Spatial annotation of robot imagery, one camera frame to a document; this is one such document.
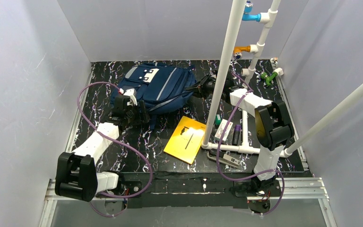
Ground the yellow notebook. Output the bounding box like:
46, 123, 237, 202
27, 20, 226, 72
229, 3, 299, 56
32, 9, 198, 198
164, 116, 206, 165

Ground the navy blue student backpack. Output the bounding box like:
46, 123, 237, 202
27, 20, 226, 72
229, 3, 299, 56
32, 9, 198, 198
110, 62, 197, 129

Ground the white rectangular box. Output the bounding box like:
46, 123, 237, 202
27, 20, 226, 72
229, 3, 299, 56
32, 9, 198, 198
214, 119, 233, 143

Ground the white PVC pipe frame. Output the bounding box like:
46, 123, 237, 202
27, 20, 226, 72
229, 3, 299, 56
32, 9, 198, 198
201, 0, 363, 158

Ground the aluminium rail frame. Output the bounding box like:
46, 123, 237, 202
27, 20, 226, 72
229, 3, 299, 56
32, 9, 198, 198
39, 67, 339, 227

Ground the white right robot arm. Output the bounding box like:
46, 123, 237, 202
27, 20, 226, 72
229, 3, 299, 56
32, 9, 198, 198
187, 75, 294, 182

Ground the orange pipe valve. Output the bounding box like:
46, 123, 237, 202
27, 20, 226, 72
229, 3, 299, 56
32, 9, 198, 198
233, 45, 251, 60

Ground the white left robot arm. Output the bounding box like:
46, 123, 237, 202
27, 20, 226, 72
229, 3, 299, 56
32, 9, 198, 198
55, 88, 149, 201

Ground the grey stapler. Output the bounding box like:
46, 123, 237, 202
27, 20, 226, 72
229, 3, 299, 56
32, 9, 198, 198
207, 149, 240, 168

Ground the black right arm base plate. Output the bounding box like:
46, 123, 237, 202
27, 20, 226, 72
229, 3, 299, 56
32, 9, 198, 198
230, 177, 282, 198

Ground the small green eraser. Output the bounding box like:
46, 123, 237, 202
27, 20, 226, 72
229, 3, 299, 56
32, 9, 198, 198
214, 114, 222, 127

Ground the purple marker pen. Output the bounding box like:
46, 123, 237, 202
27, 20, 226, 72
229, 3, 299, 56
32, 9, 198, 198
232, 124, 242, 146

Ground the blue pipe valve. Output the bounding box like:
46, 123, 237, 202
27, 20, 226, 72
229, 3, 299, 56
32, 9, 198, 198
242, 0, 261, 22

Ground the green pipe valve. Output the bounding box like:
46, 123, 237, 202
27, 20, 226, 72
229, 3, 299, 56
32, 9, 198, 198
260, 71, 279, 86

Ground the black pen on notebook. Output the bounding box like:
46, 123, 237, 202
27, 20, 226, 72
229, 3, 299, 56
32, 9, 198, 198
180, 126, 195, 149

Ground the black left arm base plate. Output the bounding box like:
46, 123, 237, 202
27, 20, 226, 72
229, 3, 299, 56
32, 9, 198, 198
106, 176, 143, 196

